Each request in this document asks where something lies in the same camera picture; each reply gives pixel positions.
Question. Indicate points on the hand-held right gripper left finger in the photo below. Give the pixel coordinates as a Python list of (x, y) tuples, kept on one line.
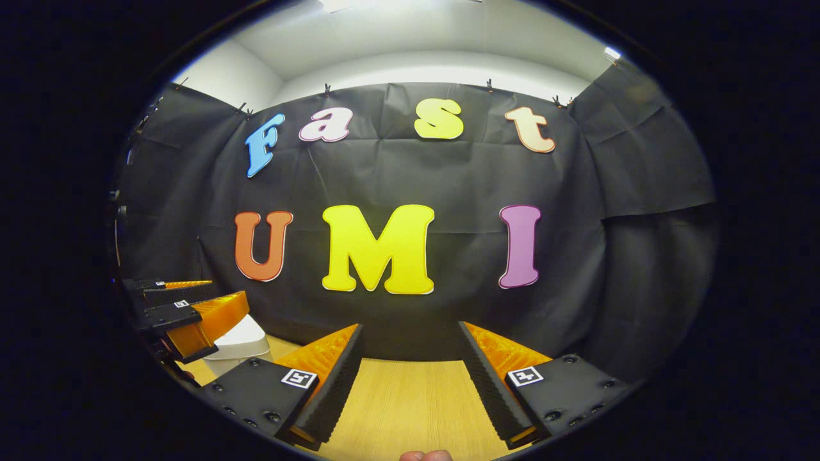
[(333, 390)]

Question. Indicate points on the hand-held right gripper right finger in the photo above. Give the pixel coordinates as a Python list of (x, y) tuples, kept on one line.
[(493, 390)]

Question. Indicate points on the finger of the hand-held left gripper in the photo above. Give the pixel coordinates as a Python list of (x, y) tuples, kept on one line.
[(211, 320), (173, 291)]

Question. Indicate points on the white desktop garbage bin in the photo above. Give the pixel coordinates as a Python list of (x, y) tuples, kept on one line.
[(246, 339)]

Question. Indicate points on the wooden desktop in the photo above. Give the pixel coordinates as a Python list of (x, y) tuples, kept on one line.
[(410, 403)]

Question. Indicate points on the black backdrop cloth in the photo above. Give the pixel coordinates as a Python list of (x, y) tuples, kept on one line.
[(448, 173)]

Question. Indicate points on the ceiling light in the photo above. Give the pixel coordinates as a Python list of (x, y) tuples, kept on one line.
[(613, 54)]

